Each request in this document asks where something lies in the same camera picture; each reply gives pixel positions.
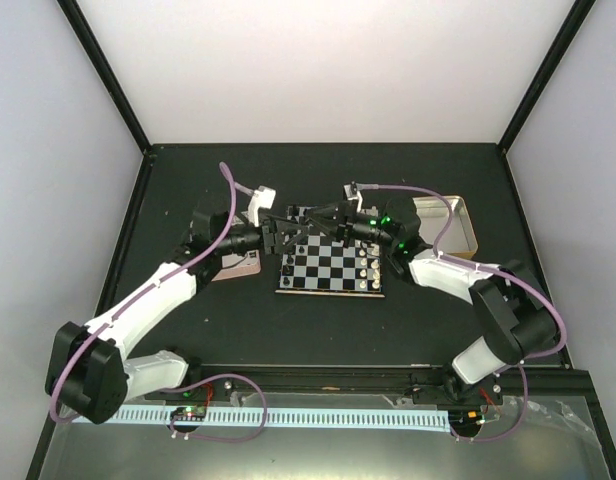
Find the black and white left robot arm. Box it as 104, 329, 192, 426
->
45, 212, 309, 424

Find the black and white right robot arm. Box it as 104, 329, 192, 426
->
306, 198, 564, 403

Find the left circuit board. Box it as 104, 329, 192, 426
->
170, 406, 207, 422

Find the circuit board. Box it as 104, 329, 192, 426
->
170, 406, 207, 422
448, 410, 501, 427

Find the right circuit board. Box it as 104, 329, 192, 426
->
448, 410, 501, 427

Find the black and white chessboard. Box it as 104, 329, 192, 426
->
276, 228, 384, 298

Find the pink metal tin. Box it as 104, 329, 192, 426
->
213, 250, 261, 282

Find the gold metal tin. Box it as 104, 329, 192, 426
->
413, 196, 478, 260

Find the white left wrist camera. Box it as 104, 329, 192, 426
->
247, 186, 276, 227

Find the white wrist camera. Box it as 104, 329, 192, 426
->
247, 186, 276, 227
343, 181, 363, 212

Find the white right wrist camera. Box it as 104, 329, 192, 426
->
343, 181, 363, 212

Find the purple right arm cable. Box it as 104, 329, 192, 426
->
352, 182, 568, 444

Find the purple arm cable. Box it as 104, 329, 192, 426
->
48, 162, 268, 444
352, 182, 568, 444

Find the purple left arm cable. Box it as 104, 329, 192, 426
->
48, 162, 268, 444

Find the light blue slotted cable duct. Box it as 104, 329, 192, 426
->
62, 403, 451, 434

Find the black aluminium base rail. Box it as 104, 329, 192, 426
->
157, 364, 597, 405

